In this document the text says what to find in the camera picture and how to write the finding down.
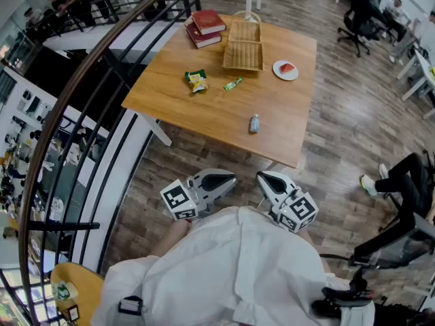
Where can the green yellow snack bag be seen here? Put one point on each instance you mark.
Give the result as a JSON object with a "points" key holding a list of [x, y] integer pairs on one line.
{"points": [[196, 80]]}

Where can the person's white shirt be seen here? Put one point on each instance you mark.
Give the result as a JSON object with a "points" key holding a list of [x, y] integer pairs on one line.
{"points": [[221, 267]]}

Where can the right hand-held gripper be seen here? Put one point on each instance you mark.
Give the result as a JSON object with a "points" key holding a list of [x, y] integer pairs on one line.
{"points": [[299, 212]]}

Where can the white plate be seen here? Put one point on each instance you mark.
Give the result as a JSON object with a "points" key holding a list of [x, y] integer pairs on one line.
{"points": [[289, 75]]}

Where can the black office chair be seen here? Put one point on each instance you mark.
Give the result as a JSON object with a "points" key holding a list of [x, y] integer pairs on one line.
{"points": [[429, 158], [357, 19]]}

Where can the red watermelon slice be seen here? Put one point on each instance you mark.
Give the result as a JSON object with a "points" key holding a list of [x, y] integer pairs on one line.
{"points": [[286, 69]]}

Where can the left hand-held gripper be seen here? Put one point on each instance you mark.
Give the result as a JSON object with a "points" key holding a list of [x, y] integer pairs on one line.
{"points": [[178, 199]]}

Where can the black railing with wooden handrail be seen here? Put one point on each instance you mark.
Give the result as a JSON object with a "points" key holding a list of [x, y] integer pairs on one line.
{"points": [[64, 92]]}

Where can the wicker basket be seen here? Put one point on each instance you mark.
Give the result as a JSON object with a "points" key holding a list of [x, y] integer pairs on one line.
{"points": [[243, 56]]}

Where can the small green candy packet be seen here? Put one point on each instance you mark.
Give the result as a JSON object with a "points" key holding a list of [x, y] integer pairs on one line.
{"points": [[233, 83]]}

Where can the person's left forearm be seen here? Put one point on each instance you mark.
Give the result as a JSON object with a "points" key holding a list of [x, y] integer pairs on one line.
{"points": [[170, 238]]}

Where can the white desk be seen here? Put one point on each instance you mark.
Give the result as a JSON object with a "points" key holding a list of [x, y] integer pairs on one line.
{"points": [[421, 70]]}

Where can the dark red hardcover book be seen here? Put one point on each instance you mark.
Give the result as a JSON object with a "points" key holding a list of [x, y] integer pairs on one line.
{"points": [[204, 40]]}

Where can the black flat panel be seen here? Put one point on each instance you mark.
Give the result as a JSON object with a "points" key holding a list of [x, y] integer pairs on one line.
{"points": [[387, 243]]}

